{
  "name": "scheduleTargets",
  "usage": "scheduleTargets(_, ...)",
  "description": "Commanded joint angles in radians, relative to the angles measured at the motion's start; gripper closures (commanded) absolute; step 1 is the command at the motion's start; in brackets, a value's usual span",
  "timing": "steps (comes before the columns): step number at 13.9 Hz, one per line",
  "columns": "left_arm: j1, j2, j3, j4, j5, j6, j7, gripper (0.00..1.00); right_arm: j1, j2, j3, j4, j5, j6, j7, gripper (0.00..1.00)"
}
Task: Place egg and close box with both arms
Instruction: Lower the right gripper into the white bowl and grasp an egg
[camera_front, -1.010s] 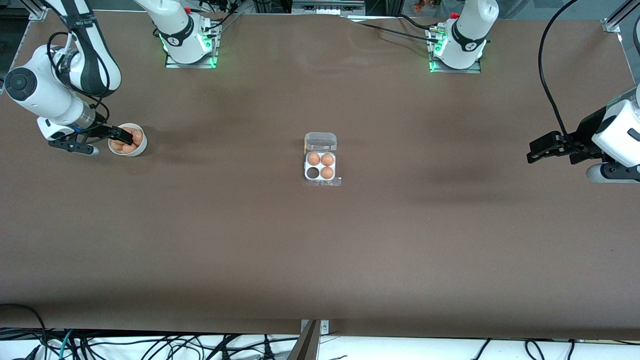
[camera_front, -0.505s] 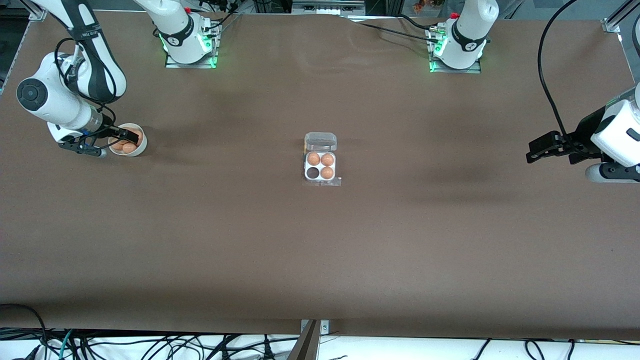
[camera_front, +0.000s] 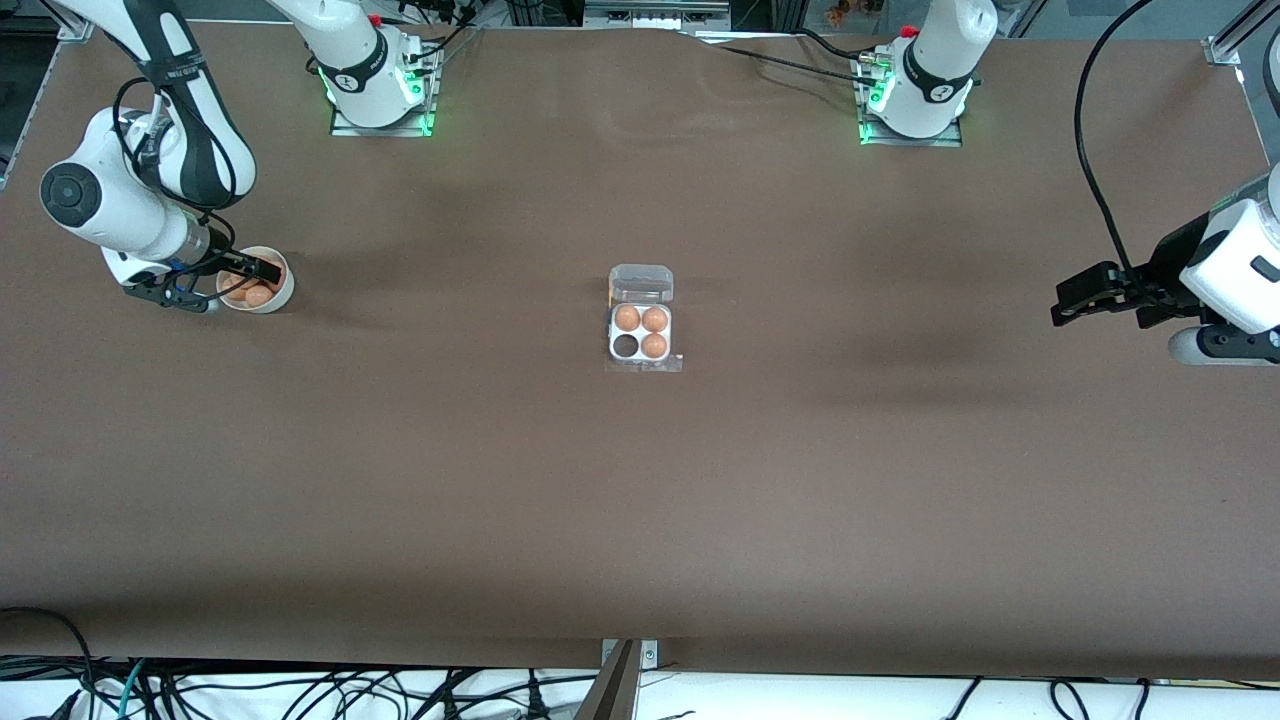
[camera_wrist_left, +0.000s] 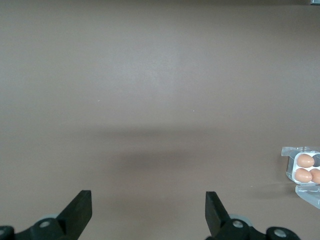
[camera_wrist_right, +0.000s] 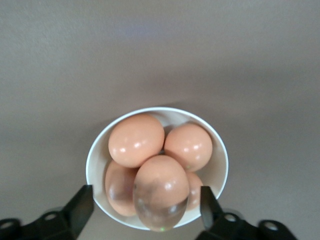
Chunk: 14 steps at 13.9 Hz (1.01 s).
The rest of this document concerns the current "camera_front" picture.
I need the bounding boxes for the clear plastic egg box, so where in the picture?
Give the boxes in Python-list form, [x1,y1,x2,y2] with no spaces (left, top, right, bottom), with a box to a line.
[604,262,685,375]

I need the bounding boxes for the white round bowl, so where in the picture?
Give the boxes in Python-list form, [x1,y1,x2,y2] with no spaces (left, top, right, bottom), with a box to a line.
[216,246,296,315]

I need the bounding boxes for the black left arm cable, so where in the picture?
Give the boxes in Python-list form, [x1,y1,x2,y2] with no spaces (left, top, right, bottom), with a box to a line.
[1073,0,1161,296]

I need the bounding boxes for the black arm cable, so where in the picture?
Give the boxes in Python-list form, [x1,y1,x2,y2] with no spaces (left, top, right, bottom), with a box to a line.
[1073,0,1161,296]
[112,78,239,216]

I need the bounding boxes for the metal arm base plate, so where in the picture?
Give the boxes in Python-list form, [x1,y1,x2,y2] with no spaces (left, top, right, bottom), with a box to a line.
[859,118,967,149]
[329,100,438,139]

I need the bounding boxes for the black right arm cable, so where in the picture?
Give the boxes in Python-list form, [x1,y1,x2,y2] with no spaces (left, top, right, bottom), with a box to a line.
[112,78,239,216]

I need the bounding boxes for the aluminium frame profile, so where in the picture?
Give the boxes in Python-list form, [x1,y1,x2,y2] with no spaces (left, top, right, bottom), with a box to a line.
[1215,0,1280,51]

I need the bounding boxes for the short black base cable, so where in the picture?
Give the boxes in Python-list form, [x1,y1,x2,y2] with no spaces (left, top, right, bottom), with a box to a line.
[797,27,867,63]

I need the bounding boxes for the long black base cable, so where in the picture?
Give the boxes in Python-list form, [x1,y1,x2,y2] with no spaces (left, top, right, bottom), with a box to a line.
[712,42,881,87]

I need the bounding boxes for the black looped cable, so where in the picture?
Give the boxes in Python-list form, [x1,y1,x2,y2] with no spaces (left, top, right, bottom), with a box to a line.
[0,605,97,720]

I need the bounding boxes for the teal cable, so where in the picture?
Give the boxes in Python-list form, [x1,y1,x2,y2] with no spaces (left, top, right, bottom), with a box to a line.
[117,658,151,720]

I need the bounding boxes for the aluminium extrusion frame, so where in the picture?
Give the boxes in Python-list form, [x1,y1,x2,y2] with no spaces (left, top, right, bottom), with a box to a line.
[583,0,733,33]

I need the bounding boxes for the silver metal bracket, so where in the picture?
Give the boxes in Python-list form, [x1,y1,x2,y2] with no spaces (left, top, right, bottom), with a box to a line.
[600,639,660,671]

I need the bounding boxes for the grey stand post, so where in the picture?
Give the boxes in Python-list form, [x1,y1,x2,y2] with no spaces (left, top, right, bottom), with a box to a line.
[574,640,642,720]

